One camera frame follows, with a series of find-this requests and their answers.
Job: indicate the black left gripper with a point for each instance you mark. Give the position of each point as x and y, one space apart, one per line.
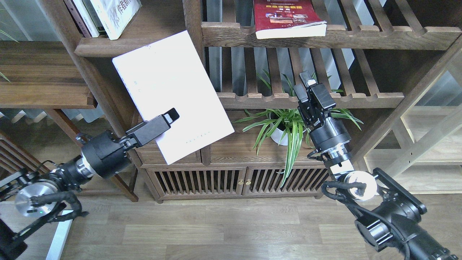
105 156

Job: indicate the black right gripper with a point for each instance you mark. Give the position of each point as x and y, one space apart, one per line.
315 105

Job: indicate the white lavender-edged book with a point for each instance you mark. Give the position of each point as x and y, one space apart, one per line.
169 74

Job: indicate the red cover book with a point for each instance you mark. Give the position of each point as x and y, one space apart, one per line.
287 19

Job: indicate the white book blue chinese title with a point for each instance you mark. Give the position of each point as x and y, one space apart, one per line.
115 15

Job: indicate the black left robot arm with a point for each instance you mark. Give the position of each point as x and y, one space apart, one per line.
51 197

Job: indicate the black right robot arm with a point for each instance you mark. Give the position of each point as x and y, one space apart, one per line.
387 215

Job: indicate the upright books top left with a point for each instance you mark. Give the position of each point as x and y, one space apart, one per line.
85 18

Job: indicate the dark wooden bookshelf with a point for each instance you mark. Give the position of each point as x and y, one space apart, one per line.
418 31

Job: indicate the green spider plant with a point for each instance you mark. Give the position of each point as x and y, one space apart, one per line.
338 155

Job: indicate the white metal base leg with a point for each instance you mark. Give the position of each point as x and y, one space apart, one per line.
59 239

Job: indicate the light wooden shelf frame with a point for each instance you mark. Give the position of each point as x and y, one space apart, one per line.
422 150

